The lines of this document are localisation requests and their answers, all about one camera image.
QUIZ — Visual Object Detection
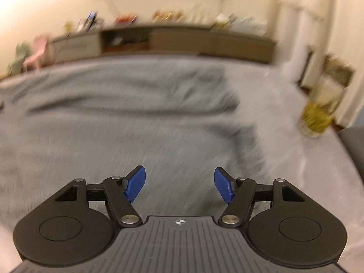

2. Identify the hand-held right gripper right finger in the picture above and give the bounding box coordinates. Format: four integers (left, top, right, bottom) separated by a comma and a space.
214, 167, 306, 228

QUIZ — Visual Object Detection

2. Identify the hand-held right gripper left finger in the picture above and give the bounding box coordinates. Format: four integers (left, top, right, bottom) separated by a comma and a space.
54, 165, 146, 228

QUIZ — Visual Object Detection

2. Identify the grey garment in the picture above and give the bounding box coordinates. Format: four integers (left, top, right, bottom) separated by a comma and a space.
0, 63, 269, 225

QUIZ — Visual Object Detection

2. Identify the glass tea bottle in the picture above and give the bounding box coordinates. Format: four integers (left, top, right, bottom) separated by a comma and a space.
296, 54, 356, 139

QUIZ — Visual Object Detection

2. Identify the grey upholstered furniture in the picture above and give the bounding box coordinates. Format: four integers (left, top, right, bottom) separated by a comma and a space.
339, 126, 364, 178

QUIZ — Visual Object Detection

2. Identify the long television cabinet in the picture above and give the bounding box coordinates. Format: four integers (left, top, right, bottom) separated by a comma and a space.
51, 24, 278, 65

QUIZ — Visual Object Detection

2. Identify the grey storage box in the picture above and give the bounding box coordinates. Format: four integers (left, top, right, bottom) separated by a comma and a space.
236, 17, 268, 35

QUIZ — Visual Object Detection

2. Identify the tissue box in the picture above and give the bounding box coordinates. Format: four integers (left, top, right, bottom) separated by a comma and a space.
213, 14, 237, 31

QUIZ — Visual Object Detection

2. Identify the pink plastic chair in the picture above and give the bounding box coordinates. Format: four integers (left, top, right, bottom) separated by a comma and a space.
23, 34, 56, 69

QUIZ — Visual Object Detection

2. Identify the red plate of fruit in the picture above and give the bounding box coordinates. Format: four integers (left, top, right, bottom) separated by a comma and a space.
114, 14, 137, 25

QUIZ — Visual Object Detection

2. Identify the black device on stand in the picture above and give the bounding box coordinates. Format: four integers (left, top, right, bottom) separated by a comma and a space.
85, 11, 99, 30

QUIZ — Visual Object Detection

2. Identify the green plastic chair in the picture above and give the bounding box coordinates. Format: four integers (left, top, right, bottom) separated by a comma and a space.
8, 43, 30, 75

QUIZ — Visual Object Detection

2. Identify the cream curtain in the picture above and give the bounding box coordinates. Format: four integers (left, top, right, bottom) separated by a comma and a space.
277, 0, 364, 128

